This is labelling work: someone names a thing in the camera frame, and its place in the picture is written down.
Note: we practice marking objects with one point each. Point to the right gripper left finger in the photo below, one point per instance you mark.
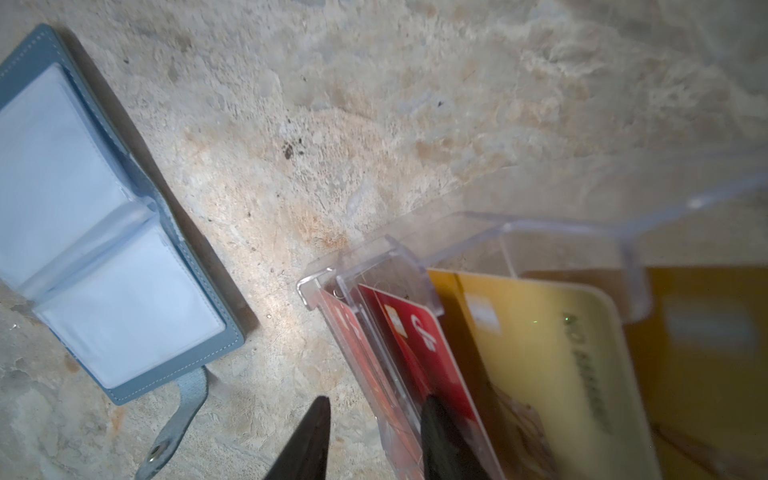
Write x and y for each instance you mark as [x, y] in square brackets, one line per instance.
[305, 455]

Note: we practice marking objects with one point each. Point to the gold cards left stack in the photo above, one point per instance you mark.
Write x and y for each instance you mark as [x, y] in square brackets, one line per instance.
[559, 372]

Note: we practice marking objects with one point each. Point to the clear acrylic card stand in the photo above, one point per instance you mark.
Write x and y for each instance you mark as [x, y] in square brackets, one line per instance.
[701, 207]

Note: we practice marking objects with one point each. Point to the gold cards stack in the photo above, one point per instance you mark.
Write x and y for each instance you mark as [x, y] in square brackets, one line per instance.
[559, 372]
[697, 340]

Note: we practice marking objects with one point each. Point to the red cards stack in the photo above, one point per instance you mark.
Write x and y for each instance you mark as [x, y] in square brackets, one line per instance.
[400, 355]

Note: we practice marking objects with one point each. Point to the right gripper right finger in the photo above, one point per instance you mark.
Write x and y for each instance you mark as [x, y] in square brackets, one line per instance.
[446, 454]

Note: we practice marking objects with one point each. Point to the gold cards right stack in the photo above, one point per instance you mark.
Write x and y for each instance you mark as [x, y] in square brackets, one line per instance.
[697, 340]

